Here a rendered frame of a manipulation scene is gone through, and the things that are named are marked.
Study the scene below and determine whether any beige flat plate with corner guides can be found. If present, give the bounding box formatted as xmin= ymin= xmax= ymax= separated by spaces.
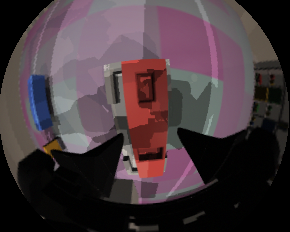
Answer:
xmin=104 ymin=60 xmax=172 ymax=175

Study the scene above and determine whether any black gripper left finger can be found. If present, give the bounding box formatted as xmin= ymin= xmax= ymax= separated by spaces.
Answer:
xmin=51 ymin=133 xmax=124 ymax=198

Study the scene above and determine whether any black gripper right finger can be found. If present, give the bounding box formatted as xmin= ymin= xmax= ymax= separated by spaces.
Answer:
xmin=177 ymin=127 xmax=247 ymax=185

